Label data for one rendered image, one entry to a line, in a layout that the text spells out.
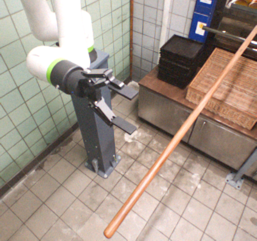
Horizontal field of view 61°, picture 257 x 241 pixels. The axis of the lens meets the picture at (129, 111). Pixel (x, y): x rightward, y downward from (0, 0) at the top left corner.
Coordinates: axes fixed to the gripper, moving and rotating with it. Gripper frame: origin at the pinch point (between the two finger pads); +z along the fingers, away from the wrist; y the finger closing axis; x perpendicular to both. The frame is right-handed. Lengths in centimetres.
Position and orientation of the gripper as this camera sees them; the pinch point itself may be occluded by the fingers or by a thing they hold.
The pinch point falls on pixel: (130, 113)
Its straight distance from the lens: 55.7
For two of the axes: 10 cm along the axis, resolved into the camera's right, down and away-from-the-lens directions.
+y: 0.0, 6.6, 7.5
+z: 7.9, 4.6, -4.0
